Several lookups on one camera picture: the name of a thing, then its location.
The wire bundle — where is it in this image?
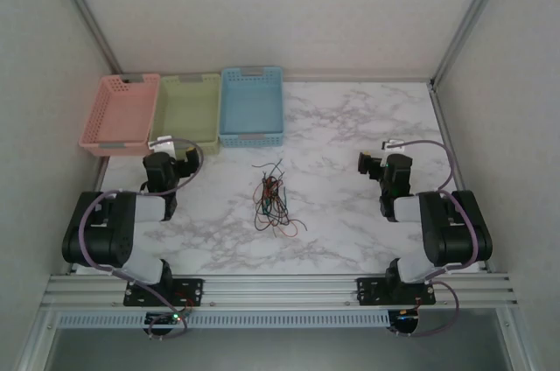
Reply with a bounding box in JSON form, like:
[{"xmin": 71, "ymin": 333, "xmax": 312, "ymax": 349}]
[{"xmin": 255, "ymin": 171, "xmax": 308, "ymax": 239}]

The green plastic basket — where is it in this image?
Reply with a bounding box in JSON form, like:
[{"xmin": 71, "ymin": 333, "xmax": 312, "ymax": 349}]
[{"xmin": 147, "ymin": 73, "xmax": 222, "ymax": 157}]

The pink plastic basket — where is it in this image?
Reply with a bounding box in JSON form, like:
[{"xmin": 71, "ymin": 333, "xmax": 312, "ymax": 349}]
[{"xmin": 78, "ymin": 73, "xmax": 162, "ymax": 158}]

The blue plastic basket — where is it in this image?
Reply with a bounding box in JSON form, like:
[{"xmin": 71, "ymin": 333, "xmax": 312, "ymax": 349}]
[{"xmin": 217, "ymin": 65, "xmax": 285, "ymax": 149}]

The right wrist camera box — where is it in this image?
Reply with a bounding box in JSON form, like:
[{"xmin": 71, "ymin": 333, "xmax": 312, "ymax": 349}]
[{"xmin": 381, "ymin": 138, "xmax": 410, "ymax": 154}]

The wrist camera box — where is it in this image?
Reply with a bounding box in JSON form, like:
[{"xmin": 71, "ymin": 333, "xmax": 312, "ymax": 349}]
[
  {"xmin": 381, "ymin": 138, "xmax": 410, "ymax": 154},
  {"xmin": 148, "ymin": 136, "xmax": 177, "ymax": 160}
]

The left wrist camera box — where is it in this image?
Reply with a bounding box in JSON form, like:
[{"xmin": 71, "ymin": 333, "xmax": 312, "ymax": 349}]
[{"xmin": 148, "ymin": 136, "xmax": 177, "ymax": 160}]

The aluminium side frame bar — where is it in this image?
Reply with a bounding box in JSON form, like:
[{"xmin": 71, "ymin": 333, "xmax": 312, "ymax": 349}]
[
  {"xmin": 92, "ymin": 155, "xmax": 111, "ymax": 196},
  {"xmin": 429, "ymin": 81, "xmax": 489, "ymax": 274}
]

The aluminium rear frame bar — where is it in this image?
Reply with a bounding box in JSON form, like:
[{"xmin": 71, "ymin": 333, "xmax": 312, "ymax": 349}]
[{"xmin": 283, "ymin": 76, "xmax": 434, "ymax": 84}]

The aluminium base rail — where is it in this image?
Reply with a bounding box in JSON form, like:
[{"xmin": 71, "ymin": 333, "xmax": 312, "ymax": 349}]
[{"xmin": 41, "ymin": 273, "xmax": 517, "ymax": 309}]

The aluminium frame post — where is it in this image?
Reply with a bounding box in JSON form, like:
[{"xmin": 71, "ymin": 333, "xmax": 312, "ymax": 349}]
[
  {"xmin": 46, "ymin": 0, "xmax": 126, "ymax": 77},
  {"xmin": 428, "ymin": 0, "xmax": 520, "ymax": 88}
]

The slotted white cable duct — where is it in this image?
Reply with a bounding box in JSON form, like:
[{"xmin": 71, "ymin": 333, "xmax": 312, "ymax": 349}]
[{"xmin": 56, "ymin": 310, "xmax": 390, "ymax": 329}]

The aluminium frame leg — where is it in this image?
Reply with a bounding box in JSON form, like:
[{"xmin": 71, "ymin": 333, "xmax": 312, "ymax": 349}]
[
  {"xmin": 17, "ymin": 305, "xmax": 60, "ymax": 371},
  {"xmin": 493, "ymin": 307, "xmax": 529, "ymax": 371}
]

